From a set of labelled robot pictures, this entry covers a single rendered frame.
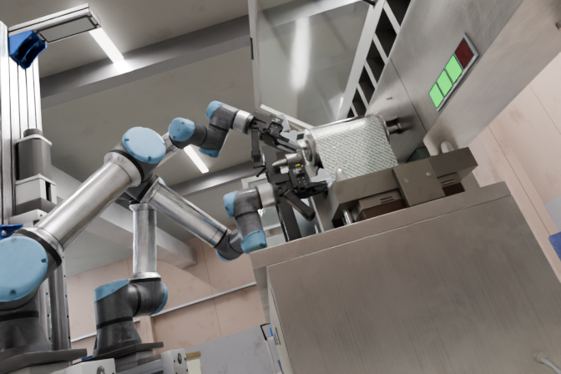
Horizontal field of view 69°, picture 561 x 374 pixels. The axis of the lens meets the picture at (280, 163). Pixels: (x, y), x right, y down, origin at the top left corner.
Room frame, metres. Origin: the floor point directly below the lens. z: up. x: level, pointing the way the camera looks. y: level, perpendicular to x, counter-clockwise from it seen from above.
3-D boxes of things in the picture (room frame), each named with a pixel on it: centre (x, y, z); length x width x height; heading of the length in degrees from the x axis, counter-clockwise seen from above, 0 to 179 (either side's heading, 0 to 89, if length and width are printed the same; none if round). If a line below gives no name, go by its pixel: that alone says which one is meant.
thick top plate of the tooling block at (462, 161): (1.13, -0.30, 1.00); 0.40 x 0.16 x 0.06; 98
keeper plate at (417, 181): (1.04, -0.33, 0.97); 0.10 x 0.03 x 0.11; 98
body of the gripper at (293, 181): (1.21, -0.01, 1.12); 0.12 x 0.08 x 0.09; 98
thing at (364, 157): (1.25, -0.24, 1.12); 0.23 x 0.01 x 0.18; 98
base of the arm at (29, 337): (0.91, 0.69, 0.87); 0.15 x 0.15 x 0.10
